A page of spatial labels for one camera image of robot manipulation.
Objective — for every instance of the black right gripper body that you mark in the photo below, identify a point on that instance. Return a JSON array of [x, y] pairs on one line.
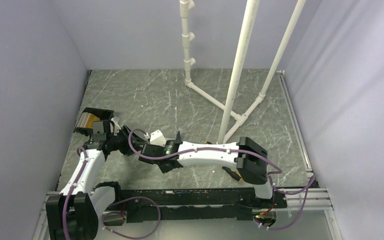
[[163, 170]]

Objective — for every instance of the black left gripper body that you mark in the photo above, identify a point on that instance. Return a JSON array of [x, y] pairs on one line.
[[120, 142]]

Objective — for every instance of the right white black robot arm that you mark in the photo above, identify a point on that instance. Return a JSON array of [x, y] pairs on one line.
[[245, 157]]

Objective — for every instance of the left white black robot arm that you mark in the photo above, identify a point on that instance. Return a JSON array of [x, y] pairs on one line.
[[74, 214]]

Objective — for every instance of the black card storage box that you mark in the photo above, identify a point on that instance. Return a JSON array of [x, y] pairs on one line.
[[84, 124]]

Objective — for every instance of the lower yellow black screwdriver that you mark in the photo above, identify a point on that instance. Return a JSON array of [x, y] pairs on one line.
[[232, 173]]

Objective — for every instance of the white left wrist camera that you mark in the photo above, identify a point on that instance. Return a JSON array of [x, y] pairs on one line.
[[114, 125]]

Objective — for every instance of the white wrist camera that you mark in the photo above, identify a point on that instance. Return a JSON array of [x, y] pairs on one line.
[[114, 125], [157, 138]]

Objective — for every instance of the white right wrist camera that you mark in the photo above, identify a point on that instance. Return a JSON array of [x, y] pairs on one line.
[[157, 138]]

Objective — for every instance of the white PVC pipe frame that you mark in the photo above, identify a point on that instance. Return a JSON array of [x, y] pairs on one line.
[[232, 121]]

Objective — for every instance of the aluminium extrusion rail frame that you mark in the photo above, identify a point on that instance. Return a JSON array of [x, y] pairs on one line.
[[308, 198]]

